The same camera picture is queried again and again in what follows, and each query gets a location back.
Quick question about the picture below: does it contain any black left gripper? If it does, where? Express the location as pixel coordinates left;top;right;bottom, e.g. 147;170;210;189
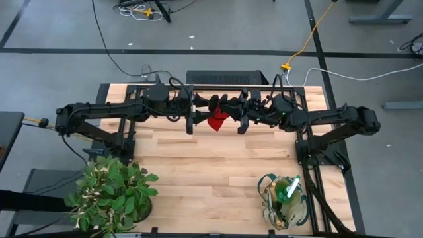
177;83;215;136

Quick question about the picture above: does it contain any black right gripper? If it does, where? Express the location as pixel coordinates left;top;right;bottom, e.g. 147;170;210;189
217;88;272;136

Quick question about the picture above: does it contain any red gardening glove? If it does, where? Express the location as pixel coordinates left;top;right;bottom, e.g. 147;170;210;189
207;104;231;132

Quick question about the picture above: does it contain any green spray bottle white nozzle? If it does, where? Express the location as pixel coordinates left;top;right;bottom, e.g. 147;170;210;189
274;175;302;204

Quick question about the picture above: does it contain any green transparent gardening bag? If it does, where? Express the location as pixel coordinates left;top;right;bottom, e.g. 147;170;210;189
258;173;312;231

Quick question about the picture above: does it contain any black computer tower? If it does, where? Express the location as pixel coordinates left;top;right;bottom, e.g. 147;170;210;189
186;69;270;86

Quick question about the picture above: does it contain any black floor stand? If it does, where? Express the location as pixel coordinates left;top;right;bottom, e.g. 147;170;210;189
154;0;173;24

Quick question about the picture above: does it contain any green potted plant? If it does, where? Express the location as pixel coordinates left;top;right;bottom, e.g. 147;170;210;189
64;155;160;238

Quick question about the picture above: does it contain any grey desk leg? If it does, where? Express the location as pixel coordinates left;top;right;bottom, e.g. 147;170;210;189
348;0;414;25

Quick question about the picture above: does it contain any dark grey cart shelf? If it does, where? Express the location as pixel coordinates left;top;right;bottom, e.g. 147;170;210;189
6;168;87;237

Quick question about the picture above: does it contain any grey desk foot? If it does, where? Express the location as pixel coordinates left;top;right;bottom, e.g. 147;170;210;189
383;100;423;111

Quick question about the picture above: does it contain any black side table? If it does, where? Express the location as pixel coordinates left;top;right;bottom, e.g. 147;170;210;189
0;111;26;173

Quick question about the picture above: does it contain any black aluminium table frame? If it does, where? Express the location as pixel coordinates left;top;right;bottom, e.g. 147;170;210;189
98;82;366;238

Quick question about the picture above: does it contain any yellow extension cable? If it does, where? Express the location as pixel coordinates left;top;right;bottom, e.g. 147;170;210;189
280;0;338;72

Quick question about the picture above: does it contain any long black cable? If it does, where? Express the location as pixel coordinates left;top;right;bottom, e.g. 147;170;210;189
91;0;173;79

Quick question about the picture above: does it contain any white cable bundle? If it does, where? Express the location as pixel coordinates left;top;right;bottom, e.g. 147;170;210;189
118;2;165;22

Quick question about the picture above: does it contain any black cable conduit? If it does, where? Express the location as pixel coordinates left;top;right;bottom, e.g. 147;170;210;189
303;161;353;234

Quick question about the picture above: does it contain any black cable bundle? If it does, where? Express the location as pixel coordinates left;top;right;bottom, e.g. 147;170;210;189
398;31;423;62

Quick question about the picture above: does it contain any black rig post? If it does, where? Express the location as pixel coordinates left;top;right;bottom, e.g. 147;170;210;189
0;188;73;213

